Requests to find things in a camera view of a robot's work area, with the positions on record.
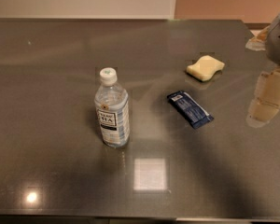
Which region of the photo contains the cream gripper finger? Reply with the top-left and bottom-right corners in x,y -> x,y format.
246,66 -> 280,128
245,27 -> 269,51

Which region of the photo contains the blue rxbar blueberry wrapper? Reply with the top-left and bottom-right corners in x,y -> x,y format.
167,91 -> 214,129

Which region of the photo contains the clear plastic water bottle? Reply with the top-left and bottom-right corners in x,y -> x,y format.
94,67 -> 130,148

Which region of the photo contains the yellow sponge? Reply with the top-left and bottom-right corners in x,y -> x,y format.
186,55 -> 225,82

